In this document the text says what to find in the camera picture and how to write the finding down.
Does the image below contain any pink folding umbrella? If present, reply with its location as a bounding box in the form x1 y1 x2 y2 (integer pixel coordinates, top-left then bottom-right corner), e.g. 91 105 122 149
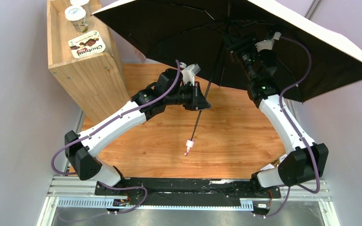
93 0 362 152

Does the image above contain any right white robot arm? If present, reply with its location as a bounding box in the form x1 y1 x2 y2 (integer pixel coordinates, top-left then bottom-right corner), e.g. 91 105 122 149
223 32 329 194

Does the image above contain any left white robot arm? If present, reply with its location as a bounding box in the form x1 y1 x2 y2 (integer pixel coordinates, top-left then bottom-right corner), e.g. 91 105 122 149
65 64 211 186

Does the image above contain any wooden shelf box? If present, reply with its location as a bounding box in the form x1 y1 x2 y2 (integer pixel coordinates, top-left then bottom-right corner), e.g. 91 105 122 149
47 0 130 124

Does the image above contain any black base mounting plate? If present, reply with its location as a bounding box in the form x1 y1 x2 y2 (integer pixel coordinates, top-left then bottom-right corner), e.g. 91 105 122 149
95 178 281 205

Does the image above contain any white logo label plate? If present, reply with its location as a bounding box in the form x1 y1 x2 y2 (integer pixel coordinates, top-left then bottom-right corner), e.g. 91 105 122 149
260 159 283 171

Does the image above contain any Chobani yogurt container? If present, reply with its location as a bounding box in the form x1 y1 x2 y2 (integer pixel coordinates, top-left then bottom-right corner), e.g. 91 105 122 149
68 30 106 59

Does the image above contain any paper cup with white lid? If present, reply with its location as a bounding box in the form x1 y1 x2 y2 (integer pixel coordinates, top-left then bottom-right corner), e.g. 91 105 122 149
65 5 88 33

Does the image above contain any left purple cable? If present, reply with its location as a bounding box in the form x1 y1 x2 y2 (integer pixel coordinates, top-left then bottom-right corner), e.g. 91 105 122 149
50 60 181 216

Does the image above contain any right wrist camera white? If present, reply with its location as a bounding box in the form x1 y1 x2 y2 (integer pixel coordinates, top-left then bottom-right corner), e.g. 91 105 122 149
255 32 281 52

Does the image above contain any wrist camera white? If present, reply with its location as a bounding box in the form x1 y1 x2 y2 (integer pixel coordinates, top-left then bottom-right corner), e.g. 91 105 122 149
181 62 201 86
255 32 281 52

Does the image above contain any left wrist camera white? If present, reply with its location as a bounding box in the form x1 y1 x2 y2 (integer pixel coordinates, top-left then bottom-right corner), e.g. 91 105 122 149
181 62 201 86

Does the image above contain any white slotted cable duct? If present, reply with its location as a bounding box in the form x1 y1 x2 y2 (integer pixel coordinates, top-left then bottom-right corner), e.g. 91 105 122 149
58 197 254 211

